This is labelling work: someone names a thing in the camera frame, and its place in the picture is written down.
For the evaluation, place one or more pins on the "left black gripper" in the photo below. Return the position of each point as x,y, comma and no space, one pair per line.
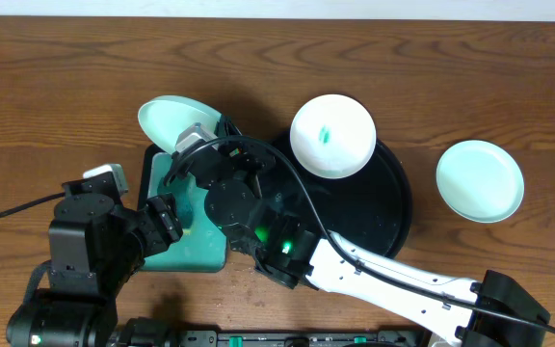
163,219

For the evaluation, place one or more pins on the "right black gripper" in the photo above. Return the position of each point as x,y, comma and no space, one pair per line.
224,146

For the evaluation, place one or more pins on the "green sponge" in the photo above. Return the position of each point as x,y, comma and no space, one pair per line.
184,209

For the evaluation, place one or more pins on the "pale green plate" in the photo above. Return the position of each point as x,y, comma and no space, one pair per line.
480,181
165,117

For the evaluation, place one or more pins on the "white plate top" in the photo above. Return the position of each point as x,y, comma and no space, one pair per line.
333,136

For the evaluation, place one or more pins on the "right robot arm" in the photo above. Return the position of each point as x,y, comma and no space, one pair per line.
255,196

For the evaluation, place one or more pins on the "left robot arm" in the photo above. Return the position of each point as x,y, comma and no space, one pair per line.
96,245

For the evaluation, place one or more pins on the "green rectangular water tray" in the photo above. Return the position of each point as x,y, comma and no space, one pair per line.
203,248

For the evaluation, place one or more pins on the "black round tray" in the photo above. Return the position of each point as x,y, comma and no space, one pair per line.
371,208

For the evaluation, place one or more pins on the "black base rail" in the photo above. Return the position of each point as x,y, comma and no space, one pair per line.
149,332

